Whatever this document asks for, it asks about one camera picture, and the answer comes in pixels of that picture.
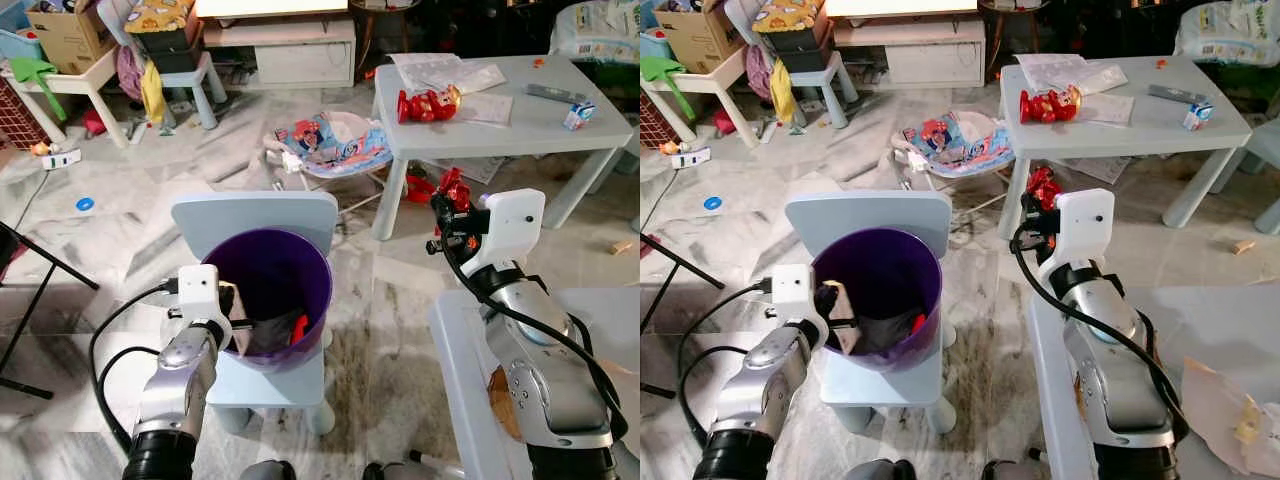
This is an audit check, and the brown paper trash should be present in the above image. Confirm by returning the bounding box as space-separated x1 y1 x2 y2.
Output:
830 284 873 358
231 290 263 358

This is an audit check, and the purple plastic rubbish bin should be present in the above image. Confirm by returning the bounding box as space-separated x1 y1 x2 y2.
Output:
811 227 945 374
199 227 335 374

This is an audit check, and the pale blue low table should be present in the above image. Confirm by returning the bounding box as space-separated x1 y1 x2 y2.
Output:
371 54 637 243
998 54 1254 243

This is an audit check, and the cartoon print baby bouncer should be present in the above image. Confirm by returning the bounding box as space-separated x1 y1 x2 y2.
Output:
893 109 1017 183
263 109 397 189

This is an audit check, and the pale blue child chair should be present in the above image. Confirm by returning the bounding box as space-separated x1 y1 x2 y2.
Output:
784 189 957 437
169 189 342 437

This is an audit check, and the red toy figure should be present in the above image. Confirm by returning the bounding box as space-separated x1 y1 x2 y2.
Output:
396 84 464 126
1019 84 1085 126

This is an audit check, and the small white paper sheet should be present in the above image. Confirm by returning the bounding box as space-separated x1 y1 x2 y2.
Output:
455 91 515 127
1078 92 1137 127

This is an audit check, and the large printed paper sheet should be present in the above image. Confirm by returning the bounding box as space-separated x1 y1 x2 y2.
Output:
1013 52 1130 97
389 52 509 97

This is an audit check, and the grey remote control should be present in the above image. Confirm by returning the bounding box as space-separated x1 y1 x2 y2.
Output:
1147 83 1212 107
525 82 592 107

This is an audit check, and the black folding stand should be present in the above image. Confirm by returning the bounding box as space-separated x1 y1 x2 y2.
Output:
640 234 728 401
0 219 102 402

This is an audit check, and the grey left robot foot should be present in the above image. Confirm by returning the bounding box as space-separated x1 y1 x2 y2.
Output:
239 459 298 480
844 457 917 480

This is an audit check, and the white plastic table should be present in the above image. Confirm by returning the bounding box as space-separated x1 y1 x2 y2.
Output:
1024 284 1280 480
429 287 641 480

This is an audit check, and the white tv cabinet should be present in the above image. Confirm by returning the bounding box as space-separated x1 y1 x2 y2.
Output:
199 0 359 92
829 0 989 90

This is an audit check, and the dark wooden stool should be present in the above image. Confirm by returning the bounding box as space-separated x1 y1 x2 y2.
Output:
349 0 422 73
979 0 1052 83

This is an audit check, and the yellow cloth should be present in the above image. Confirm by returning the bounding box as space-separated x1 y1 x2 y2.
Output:
769 59 798 127
139 59 167 127

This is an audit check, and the pale blue stool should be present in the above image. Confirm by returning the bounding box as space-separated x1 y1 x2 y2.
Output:
758 50 862 132
124 50 228 132

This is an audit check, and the white diaper pack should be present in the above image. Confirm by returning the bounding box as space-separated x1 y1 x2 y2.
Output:
1174 0 1280 67
549 0 641 67

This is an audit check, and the white marker pen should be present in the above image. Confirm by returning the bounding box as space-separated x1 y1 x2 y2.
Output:
407 449 467 480

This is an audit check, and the green plastic shovel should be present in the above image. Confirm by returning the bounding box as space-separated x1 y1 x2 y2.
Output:
640 55 697 122
9 56 70 124

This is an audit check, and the pink bag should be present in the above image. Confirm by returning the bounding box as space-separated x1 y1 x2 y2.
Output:
745 44 774 102
115 44 147 102

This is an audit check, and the white side table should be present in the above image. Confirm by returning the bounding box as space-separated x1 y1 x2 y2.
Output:
4 44 132 152
640 44 762 151

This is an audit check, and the black storage box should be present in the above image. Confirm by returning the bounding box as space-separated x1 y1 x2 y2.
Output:
760 24 837 73
129 24 207 74

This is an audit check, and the brown cardboard box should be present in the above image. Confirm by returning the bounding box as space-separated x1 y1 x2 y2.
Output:
653 0 748 74
24 0 118 77

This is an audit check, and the yellow printed cushion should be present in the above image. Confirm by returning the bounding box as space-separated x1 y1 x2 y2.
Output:
751 0 827 34
124 0 197 34

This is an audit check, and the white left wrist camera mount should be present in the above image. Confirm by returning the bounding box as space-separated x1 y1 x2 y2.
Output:
771 264 817 324
177 264 224 324

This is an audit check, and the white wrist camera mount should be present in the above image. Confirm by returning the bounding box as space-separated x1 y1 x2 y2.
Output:
771 264 817 324
1040 187 1117 273
177 264 224 324
460 188 547 278

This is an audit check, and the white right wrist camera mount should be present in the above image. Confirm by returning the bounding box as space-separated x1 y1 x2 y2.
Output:
460 188 547 278
1040 187 1117 273

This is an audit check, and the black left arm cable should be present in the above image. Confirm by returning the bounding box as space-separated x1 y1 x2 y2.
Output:
677 278 777 443
88 278 183 453

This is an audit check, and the red wire basket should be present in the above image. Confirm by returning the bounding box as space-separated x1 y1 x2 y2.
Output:
0 75 52 152
640 90 682 152

